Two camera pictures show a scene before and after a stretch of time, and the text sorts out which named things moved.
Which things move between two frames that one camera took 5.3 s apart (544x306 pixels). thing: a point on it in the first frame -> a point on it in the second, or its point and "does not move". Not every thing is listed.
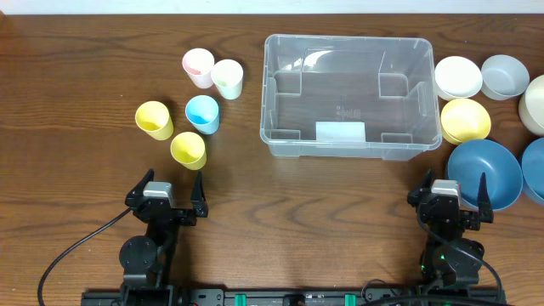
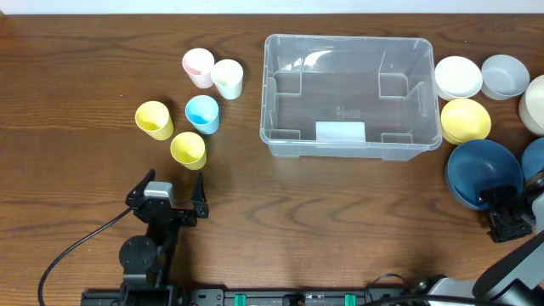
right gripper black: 450,215 -> 508,225
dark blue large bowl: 497,161 does not move
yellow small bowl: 464,119 does not move
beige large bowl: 531,107 does not move
